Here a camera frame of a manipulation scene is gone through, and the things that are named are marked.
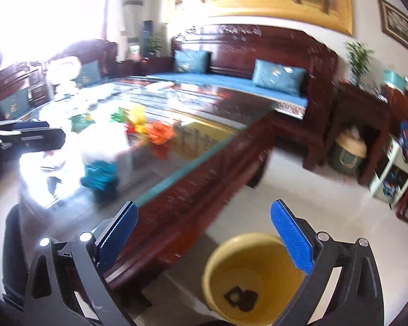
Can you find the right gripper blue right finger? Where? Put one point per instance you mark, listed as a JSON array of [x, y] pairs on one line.
[[298, 246]]

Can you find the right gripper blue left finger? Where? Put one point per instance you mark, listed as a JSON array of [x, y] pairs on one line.
[[113, 235]]

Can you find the teal paper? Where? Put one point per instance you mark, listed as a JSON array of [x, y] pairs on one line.
[[101, 177]]

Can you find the white foam block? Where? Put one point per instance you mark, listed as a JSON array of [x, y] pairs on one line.
[[107, 142]]

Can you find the green wrapper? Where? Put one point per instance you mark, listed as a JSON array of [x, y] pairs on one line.
[[121, 115]]

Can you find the yellow plastic trash bucket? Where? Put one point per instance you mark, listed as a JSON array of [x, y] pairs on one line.
[[250, 279]]

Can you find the white toy robot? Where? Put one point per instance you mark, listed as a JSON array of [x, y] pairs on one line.
[[62, 74]]

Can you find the dark wooden coffee table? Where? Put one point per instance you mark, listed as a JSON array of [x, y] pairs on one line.
[[222, 141]]

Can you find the orange crumpled paper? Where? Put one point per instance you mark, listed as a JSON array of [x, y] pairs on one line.
[[159, 132]]

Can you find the red yellow snack wrapper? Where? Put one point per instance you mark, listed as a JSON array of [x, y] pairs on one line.
[[135, 129]]

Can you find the white small shelf rack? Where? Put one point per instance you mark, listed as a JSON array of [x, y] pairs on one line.
[[390, 179]]

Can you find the yellow plastic bag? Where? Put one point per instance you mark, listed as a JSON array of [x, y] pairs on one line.
[[136, 113]]

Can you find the blue sofa seat mat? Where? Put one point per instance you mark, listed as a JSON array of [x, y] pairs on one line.
[[288, 104]]

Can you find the dark wooden side cabinet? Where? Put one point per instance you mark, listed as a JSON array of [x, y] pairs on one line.
[[352, 106]]

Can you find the white paper on table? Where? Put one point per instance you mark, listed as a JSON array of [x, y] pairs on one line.
[[159, 86]]

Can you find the right blue embroidered cushion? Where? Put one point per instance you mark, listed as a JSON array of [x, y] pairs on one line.
[[282, 78]]

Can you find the blue embroidered cushion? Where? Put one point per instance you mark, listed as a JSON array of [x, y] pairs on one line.
[[191, 61], [282, 78]]

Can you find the corner potted plant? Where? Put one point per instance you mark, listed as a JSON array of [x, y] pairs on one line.
[[154, 44]]

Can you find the teal pot on cabinet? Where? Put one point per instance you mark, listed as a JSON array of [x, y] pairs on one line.
[[394, 80]]

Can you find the potted plant on cabinet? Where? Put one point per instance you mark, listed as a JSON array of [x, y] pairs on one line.
[[360, 57]]

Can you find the left blue embroidered cushion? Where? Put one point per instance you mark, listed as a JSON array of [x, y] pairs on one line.
[[191, 61]]

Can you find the dark carved wooden sofa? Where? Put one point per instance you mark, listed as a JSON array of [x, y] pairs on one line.
[[234, 49]]

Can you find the small dark framed picture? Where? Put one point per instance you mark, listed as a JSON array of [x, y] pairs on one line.
[[394, 22]]

